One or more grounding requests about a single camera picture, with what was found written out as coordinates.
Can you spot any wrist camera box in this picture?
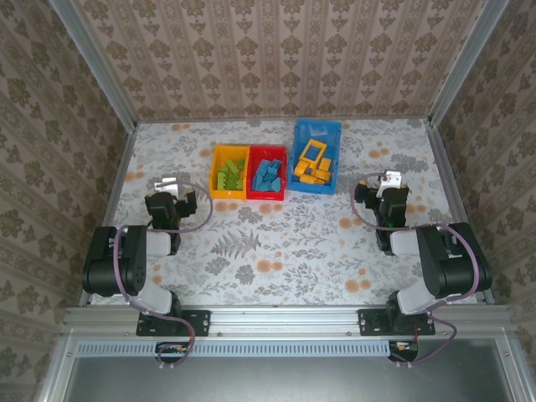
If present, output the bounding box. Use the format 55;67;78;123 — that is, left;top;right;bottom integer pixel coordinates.
152;177;178;194
376;170;402;200

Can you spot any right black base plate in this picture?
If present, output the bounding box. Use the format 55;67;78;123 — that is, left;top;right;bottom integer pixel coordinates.
358;308;436;337

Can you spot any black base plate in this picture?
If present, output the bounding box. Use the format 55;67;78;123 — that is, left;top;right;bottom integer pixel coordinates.
358;308;436;337
137;308;211;338

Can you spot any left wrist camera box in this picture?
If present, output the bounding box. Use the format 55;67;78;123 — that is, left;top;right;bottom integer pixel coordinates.
152;177;178;194

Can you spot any yellow lego window frame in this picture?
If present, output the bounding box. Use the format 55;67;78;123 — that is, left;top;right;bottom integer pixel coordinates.
298;138;329;166

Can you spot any grey metal panel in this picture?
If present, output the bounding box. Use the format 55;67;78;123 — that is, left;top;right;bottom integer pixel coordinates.
62;355;516;402

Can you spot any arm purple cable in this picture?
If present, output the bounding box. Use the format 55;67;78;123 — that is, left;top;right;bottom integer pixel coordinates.
111;178;214;372
349;172;482;369

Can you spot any aluminium cross rail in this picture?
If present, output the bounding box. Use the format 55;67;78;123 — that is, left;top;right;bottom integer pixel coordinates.
62;304;518;336

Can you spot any floral table cover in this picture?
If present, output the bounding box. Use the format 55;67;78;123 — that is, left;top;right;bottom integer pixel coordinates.
90;118;479;307

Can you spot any black cable pass-through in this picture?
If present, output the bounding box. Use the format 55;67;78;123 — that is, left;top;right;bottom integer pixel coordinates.
155;341;190;364

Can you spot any red plastic bin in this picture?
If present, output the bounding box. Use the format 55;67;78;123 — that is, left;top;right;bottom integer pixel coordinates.
245;145;288;202

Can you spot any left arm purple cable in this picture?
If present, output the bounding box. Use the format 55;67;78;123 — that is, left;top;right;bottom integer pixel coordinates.
111;178;214;372

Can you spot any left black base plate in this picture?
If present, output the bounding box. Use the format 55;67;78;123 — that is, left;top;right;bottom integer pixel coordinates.
137;308;211;338

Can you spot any yellow plastic bin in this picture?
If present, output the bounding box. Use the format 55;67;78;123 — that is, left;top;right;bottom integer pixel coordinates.
208;144;251;200

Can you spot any aluminium corner post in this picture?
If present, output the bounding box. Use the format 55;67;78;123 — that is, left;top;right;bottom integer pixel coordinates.
48;0;138;131
427;0;511;129

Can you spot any grey slotted cable duct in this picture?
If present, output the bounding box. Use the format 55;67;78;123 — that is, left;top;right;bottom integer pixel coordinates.
76;339;394;358

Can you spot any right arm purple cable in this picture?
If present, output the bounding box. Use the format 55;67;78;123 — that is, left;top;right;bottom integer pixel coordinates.
349;172;482;369

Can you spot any blue plastic bin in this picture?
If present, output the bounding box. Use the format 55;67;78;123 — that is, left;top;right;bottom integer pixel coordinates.
287;118;343;197

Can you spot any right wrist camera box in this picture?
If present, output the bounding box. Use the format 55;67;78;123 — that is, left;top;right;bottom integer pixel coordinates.
376;170;402;200

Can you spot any aluminium side rail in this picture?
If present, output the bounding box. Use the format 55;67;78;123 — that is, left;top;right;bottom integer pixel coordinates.
423;120;496;306
78;121;139;307

